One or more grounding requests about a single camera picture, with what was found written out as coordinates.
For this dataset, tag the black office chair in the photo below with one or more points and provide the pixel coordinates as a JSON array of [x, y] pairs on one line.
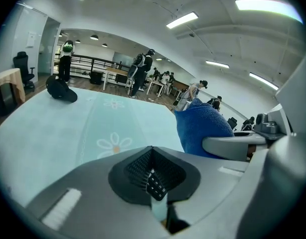
[[232, 123], [23, 66]]

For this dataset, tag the black cap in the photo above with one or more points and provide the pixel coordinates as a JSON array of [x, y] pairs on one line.
[[59, 89]]

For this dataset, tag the wooden top desk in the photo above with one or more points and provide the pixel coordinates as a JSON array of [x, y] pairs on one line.
[[116, 71]]

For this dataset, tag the light blue floral tablecloth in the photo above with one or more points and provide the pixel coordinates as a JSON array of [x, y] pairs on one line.
[[55, 123]]

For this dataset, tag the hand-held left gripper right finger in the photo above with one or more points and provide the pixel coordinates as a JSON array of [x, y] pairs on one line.
[[207, 183]]

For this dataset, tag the black cabinet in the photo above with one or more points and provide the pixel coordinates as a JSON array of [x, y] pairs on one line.
[[96, 77]]

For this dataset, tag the black metal railing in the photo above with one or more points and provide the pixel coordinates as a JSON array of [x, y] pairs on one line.
[[93, 62]]

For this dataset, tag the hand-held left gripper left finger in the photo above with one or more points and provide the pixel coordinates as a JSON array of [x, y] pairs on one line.
[[93, 195]]

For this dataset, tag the blue cloth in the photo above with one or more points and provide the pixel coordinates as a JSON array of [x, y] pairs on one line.
[[202, 123]]

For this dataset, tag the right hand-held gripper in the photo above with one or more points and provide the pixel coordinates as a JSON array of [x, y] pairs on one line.
[[292, 108]]

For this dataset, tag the white desk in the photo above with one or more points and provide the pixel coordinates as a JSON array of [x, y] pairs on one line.
[[155, 83]]

